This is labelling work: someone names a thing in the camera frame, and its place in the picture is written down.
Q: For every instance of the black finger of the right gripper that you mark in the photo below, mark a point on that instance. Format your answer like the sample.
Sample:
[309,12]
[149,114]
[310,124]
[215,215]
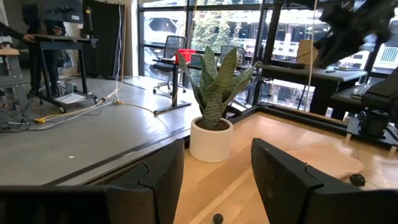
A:
[326,53]

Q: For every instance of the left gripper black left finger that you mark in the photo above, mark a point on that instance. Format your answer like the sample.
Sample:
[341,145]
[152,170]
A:
[155,189]

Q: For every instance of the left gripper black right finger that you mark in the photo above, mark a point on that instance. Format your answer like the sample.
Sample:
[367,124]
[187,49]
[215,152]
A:
[286,186]

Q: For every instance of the dark plastic cherry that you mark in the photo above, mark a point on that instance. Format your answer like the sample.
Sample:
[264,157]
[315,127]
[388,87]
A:
[218,218]
[357,180]

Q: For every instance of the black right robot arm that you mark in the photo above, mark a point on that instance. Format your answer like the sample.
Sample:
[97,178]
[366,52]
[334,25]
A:
[379,93]

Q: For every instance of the brown cardboard box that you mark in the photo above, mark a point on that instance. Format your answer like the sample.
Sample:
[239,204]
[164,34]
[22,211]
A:
[306,51]

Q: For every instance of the grey desk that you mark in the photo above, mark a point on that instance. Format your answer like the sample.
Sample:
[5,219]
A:
[326,76]

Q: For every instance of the light wooden cutting board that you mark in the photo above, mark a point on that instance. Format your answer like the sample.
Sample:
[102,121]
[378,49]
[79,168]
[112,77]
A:
[326,161]

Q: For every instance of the white round plant pot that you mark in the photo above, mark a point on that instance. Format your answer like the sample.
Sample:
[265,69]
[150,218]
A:
[211,146]

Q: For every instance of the black desk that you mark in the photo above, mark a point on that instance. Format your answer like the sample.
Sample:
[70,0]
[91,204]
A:
[174,87]

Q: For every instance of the green snake plant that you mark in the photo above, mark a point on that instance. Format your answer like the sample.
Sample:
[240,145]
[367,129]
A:
[214,93]

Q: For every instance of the red plastic basket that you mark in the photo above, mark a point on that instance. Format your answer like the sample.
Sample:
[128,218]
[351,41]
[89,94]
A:
[186,55]

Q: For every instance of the black curtain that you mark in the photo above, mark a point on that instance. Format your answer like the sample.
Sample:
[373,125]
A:
[102,37]

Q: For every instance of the black standing desk cart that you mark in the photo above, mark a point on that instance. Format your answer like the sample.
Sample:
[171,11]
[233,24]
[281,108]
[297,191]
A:
[62,43]

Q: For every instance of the black pegboard panel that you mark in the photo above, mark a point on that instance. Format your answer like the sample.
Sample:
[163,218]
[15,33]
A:
[59,11]

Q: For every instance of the person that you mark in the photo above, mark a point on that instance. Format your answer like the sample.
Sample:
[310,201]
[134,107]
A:
[32,21]

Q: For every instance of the black vertical frame post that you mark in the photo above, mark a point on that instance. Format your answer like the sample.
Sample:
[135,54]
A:
[270,46]

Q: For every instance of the black table frame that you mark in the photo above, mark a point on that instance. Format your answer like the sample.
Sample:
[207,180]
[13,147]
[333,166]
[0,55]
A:
[311,119]

